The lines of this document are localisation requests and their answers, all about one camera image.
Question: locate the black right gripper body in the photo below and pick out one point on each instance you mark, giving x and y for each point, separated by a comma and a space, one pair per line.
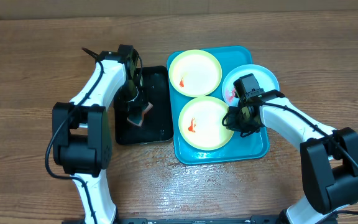
238, 121

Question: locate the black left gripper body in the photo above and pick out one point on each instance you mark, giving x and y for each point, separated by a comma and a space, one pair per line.
129, 95

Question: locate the green orange sponge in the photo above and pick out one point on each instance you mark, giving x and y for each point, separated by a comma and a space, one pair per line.
136, 115

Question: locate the light blue plate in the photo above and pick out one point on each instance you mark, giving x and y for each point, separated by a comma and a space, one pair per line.
266, 80

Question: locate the yellow plate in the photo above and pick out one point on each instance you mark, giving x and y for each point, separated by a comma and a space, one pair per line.
195, 73
200, 123

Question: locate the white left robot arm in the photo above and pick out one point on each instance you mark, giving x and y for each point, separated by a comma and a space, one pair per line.
80, 147

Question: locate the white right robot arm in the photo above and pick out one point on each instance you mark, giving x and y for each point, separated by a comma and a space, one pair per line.
329, 157

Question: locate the black plastic tray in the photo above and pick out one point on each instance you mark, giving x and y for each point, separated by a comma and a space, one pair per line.
157, 124

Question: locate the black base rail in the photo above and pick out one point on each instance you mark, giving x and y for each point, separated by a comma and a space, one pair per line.
255, 219

